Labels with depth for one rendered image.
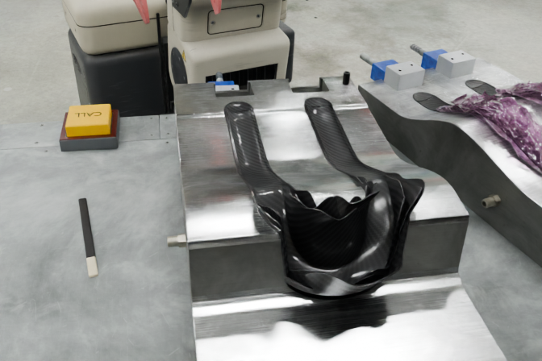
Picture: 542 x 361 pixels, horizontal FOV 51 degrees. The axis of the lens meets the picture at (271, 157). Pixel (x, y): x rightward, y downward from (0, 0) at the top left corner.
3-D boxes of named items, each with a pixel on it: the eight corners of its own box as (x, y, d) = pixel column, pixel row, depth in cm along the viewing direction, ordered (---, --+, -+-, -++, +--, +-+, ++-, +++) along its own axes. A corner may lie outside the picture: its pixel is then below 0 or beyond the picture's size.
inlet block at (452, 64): (398, 61, 104) (402, 33, 101) (419, 56, 106) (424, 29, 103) (446, 93, 95) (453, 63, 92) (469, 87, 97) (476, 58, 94)
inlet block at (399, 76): (348, 72, 100) (352, 43, 97) (372, 67, 102) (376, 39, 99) (394, 105, 91) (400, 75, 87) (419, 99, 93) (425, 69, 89)
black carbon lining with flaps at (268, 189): (219, 115, 78) (218, 51, 73) (332, 109, 81) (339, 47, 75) (262, 316, 50) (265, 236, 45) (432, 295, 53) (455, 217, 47)
